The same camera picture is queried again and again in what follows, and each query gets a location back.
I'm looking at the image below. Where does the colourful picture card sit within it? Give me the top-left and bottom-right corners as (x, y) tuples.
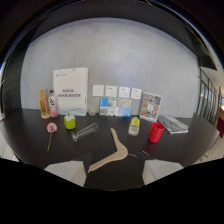
(139, 91), (163, 123)

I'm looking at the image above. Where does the clear glass vase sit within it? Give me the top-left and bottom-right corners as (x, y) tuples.
(70, 122), (100, 143)

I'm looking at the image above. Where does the clear bottle with pink drink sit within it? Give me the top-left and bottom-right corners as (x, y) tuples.
(47, 89), (59, 119)

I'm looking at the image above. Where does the grey magazine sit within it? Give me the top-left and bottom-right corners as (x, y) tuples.
(157, 115), (190, 135)

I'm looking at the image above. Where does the small yellow-label bottle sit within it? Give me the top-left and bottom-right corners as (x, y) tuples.
(127, 116), (141, 137)

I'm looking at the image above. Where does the wooden clothes hanger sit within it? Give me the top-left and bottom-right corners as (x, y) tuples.
(87, 127), (129, 174)

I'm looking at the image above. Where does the pink flower with green stem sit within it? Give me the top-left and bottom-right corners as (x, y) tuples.
(46, 122), (58, 153)

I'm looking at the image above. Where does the blue and white brochure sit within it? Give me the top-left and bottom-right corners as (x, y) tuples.
(99, 96), (133, 118)

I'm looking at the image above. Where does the white wall socket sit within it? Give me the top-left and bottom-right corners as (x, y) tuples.
(130, 87), (143, 101)
(105, 85), (119, 98)
(118, 86), (131, 99)
(92, 84), (106, 98)

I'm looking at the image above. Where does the green lidded cup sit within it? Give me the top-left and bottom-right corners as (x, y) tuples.
(63, 112), (77, 131)

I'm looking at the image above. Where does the red plastic cup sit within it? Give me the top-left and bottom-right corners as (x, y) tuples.
(148, 121), (166, 144)

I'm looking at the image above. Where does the white paper bag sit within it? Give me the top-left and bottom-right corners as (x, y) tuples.
(52, 67), (90, 117)

